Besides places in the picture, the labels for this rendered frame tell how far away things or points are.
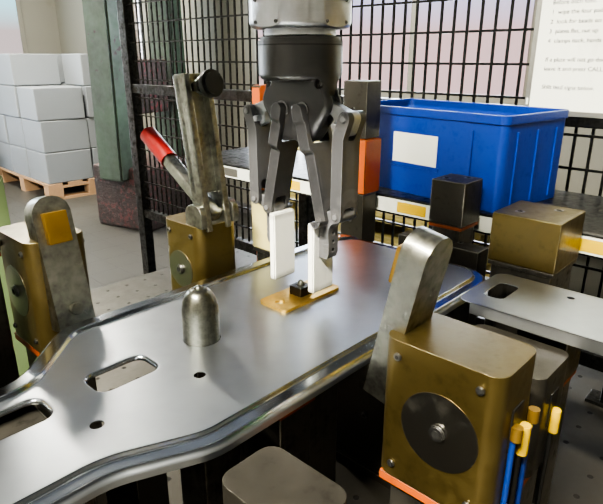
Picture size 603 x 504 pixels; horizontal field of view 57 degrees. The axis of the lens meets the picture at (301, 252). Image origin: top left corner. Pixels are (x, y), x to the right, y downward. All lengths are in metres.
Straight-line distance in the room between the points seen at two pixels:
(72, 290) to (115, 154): 3.67
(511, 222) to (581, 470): 0.38
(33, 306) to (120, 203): 3.84
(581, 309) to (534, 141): 0.32
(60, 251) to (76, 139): 5.01
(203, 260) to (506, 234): 0.35
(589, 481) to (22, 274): 0.74
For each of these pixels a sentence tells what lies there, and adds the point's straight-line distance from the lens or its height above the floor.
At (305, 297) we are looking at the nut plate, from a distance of 0.56.
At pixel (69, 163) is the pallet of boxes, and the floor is 0.32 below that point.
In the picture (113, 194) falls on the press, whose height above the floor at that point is 0.26.
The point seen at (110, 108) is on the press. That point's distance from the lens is 4.21.
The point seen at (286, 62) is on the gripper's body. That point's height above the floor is 1.23.
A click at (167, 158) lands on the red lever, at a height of 1.12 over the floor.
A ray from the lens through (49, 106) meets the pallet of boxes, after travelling 5.46.
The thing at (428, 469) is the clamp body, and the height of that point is 0.95.
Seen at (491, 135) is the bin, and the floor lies 1.13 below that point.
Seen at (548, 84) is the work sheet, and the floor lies 1.19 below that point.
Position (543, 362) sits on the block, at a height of 0.98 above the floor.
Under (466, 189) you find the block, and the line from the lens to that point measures 0.75.
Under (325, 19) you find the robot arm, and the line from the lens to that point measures 0.49.
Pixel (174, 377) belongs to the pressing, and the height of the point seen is 1.00.
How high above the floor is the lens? 1.23
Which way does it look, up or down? 19 degrees down
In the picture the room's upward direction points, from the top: straight up
